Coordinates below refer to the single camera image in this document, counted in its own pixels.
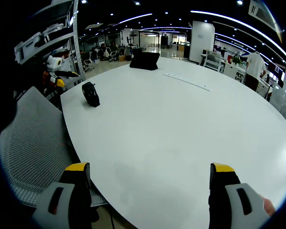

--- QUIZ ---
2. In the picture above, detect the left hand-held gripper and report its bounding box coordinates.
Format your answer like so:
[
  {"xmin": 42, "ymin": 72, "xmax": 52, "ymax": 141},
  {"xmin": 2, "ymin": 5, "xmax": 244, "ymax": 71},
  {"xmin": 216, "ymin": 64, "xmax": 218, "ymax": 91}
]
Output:
[{"xmin": 42, "ymin": 55, "xmax": 80, "ymax": 88}]

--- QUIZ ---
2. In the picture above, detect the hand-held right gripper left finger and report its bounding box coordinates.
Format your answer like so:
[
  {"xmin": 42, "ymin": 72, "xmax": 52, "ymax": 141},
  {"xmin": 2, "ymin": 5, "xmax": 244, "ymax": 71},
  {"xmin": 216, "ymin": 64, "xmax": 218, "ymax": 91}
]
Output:
[{"xmin": 31, "ymin": 162, "xmax": 92, "ymax": 229}]

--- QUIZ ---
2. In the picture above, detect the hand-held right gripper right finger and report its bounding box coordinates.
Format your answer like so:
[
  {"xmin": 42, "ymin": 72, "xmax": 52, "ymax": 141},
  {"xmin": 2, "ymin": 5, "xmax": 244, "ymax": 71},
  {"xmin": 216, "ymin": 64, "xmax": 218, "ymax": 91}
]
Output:
[{"xmin": 208, "ymin": 162, "xmax": 271, "ymax": 229}]

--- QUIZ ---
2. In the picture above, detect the black tape measure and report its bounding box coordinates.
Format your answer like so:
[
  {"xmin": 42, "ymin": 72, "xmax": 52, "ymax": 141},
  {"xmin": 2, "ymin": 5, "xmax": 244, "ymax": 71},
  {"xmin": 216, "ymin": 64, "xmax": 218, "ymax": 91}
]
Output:
[{"xmin": 82, "ymin": 82, "xmax": 101, "ymax": 108}]

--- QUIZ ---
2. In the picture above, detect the grey metal storage shelf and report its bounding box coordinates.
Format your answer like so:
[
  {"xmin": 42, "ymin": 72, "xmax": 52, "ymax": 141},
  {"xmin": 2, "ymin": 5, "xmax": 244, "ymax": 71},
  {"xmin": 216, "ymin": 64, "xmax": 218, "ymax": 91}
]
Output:
[{"xmin": 13, "ymin": 0, "xmax": 86, "ymax": 81}]

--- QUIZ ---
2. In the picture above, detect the white plastic storage box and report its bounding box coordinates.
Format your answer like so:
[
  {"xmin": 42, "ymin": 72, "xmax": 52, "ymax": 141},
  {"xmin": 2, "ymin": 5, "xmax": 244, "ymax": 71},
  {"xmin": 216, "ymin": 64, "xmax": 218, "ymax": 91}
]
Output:
[
  {"xmin": 42, "ymin": 23, "xmax": 65, "ymax": 44},
  {"xmin": 14, "ymin": 31, "xmax": 42, "ymax": 64}
]

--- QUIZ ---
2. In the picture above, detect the white mesh office chair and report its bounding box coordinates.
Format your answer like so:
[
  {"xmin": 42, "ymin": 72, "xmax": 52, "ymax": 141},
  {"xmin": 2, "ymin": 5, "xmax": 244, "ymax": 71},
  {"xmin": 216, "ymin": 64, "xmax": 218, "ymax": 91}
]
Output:
[{"xmin": 0, "ymin": 86, "xmax": 108, "ymax": 208}]

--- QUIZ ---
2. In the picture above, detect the black fabric case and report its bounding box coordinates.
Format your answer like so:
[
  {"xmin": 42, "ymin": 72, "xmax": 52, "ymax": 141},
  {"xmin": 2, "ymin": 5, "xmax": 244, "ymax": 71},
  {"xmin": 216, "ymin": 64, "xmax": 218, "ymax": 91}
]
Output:
[{"xmin": 129, "ymin": 48, "xmax": 161, "ymax": 71}]

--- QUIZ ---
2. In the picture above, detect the white flat metal strip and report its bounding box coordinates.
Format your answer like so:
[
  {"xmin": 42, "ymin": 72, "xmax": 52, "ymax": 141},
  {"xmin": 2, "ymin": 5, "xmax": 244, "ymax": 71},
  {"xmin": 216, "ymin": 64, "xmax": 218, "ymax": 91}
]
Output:
[{"xmin": 163, "ymin": 72, "xmax": 213, "ymax": 92}]

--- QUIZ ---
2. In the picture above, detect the white office desk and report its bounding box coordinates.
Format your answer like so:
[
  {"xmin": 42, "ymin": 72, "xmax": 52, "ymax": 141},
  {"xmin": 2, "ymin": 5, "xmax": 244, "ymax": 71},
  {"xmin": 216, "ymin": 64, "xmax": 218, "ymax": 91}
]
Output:
[{"xmin": 222, "ymin": 61, "xmax": 247, "ymax": 83}]

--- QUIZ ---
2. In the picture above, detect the green potted plant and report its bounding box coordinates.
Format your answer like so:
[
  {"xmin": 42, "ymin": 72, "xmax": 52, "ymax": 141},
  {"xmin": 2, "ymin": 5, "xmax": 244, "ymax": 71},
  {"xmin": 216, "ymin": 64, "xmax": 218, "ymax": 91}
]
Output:
[{"xmin": 230, "ymin": 54, "xmax": 243, "ymax": 66}]

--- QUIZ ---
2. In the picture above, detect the grey office chair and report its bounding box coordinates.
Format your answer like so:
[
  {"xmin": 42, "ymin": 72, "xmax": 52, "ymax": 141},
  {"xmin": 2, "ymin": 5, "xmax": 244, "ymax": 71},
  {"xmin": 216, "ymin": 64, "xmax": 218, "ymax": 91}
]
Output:
[{"xmin": 203, "ymin": 51, "xmax": 223, "ymax": 73}]

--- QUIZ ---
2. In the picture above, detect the ceiling air conditioner unit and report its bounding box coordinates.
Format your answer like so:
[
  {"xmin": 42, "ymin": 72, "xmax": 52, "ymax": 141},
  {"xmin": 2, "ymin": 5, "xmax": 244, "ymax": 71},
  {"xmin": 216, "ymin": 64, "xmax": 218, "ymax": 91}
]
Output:
[{"xmin": 248, "ymin": 0, "xmax": 278, "ymax": 25}]

